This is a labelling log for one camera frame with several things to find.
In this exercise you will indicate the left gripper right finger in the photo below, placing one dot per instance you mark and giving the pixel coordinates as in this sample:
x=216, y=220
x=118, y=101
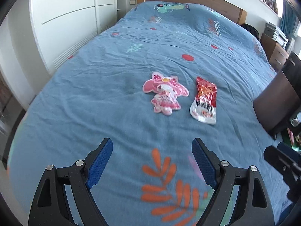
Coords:
x=252, y=206

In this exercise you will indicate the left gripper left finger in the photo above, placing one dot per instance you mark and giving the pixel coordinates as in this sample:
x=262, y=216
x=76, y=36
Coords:
x=50, y=205

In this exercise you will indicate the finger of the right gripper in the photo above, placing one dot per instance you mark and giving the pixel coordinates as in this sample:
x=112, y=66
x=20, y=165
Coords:
x=287, y=150
x=277, y=158

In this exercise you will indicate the red white snack pouch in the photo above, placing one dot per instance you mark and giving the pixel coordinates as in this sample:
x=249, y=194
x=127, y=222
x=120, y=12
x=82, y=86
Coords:
x=203, y=108

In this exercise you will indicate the pink My Melody candy bag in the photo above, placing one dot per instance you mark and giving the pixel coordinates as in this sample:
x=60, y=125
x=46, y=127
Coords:
x=166, y=89

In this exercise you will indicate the green tray box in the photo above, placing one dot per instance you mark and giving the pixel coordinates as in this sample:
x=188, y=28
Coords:
x=293, y=141

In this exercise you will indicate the black brown electric kettle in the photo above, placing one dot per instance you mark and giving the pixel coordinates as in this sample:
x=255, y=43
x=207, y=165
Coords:
x=278, y=106

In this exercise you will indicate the wooden drawer chest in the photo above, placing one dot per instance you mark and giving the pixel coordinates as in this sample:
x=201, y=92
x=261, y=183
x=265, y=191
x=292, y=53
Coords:
x=275, y=53

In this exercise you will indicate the white printer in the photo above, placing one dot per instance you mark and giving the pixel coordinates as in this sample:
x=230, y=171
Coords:
x=276, y=34

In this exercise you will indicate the black backpack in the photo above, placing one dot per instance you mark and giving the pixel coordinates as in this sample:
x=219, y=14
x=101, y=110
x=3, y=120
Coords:
x=251, y=30

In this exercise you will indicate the teal curtain right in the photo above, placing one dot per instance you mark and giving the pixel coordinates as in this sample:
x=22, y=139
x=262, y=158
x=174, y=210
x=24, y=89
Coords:
x=289, y=21

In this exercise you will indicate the blue patterned bed cover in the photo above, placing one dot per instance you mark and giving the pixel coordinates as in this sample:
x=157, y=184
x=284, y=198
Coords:
x=151, y=177

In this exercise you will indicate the white wardrobe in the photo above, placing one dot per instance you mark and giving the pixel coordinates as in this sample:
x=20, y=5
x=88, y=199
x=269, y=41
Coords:
x=61, y=27

